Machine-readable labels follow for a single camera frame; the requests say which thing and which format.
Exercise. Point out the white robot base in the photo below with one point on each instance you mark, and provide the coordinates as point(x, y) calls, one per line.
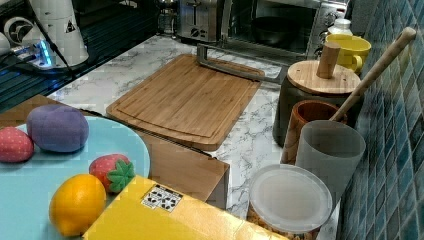
point(51, 40)

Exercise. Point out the silver toaster oven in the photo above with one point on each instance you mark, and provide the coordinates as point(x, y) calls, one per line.
point(278, 30)

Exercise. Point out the bamboo cutting board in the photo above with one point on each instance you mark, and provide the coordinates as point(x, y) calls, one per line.
point(187, 103)

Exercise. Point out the wooden utensil holder cup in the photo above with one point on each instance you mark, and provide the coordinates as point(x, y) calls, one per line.
point(303, 112)

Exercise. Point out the silver two-slot toaster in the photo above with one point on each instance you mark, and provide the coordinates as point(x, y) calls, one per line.
point(198, 20)

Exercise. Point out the strawberry plush with green leaf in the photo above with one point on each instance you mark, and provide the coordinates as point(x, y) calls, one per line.
point(115, 171)

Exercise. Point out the clear jar with plastic lid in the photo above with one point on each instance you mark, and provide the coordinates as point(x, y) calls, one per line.
point(290, 201)

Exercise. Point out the yellow cardboard box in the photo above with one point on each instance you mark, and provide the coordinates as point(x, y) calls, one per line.
point(146, 210)

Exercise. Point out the dark canister with wooden lid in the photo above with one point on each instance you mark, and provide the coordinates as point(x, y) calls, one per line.
point(321, 79)

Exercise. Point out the grey plastic cup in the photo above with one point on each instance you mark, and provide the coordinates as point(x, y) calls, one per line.
point(331, 151)

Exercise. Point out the yellow ceramic mug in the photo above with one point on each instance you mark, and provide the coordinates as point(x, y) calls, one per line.
point(353, 51)

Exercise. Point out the orange toy fruit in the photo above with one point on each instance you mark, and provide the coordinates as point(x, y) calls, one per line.
point(76, 204)

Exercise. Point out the purple plush fruit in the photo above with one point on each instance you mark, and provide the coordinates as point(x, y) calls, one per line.
point(57, 128)

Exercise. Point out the white-capped bottle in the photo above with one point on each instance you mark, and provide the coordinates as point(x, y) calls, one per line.
point(341, 26)

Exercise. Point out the light blue plate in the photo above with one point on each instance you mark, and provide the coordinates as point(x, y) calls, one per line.
point(26, 188)

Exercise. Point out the red plush strawberry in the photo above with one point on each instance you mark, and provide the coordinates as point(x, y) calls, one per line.
point(15, 145)

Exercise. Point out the wooden spoon handle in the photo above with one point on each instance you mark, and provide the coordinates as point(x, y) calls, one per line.
point(394, 49)

